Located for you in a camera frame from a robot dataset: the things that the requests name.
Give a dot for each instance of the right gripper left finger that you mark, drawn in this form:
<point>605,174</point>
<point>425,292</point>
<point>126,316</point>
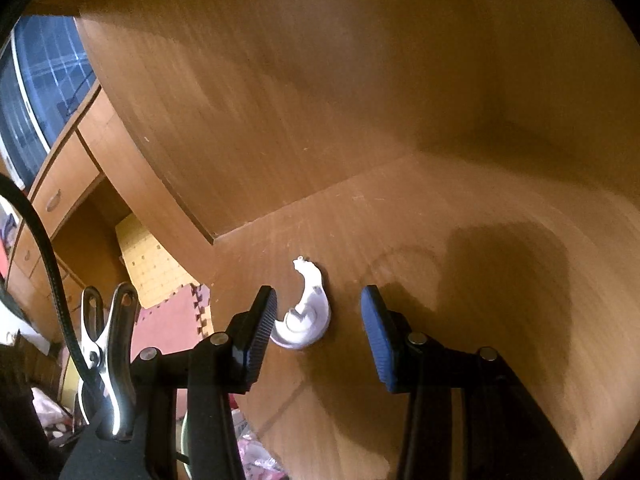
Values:
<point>249,333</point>

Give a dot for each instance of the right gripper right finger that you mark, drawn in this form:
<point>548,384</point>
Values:
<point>393,344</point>

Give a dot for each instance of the pink plastic wrapper pack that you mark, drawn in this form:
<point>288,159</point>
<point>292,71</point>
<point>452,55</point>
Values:
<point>257,462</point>

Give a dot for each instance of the red green trash bin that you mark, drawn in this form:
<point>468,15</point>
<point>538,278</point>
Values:
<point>184,446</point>

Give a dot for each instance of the white torn plastic piece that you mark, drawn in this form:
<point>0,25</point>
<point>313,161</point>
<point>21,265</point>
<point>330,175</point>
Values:
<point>306,322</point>

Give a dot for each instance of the pink foam floor mat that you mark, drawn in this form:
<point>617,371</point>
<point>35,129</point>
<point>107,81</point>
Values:
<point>176,324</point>

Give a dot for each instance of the metal spring clamp right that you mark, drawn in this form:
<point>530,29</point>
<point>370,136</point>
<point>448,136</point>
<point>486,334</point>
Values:
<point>105,343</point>

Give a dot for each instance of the wooden desk with drawers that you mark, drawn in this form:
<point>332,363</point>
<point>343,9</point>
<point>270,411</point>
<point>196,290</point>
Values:
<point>99,171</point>

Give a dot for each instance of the wooden corner shelf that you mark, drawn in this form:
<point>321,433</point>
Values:
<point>477,160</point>

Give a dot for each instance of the window with blue glass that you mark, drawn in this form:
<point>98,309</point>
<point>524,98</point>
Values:
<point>45,75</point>

